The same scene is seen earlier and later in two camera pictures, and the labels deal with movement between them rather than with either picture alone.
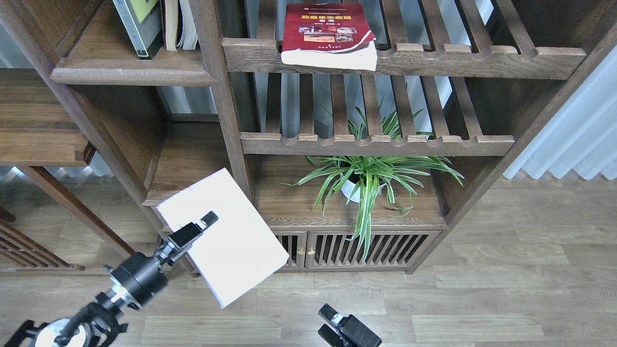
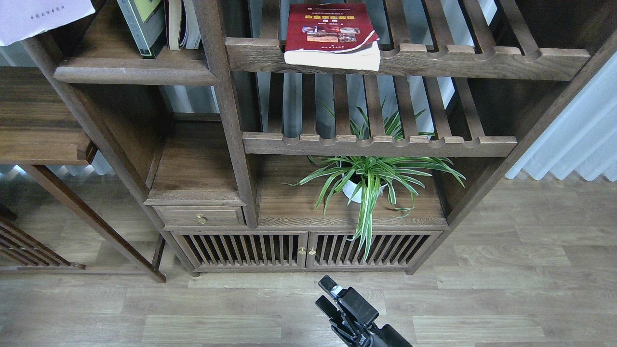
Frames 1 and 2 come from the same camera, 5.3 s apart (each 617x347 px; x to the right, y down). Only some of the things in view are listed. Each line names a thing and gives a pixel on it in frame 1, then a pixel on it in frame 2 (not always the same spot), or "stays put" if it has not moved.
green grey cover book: (142, 20) stays put
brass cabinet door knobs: (311, 252) stays put
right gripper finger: (330, 336) -> (333, 313)
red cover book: (339, 35) stays put
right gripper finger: (354, 332) -> (352, 301)
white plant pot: (352, 191) stays put
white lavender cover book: (237, 249) -> (20, 19)
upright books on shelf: (179, 28) stays put
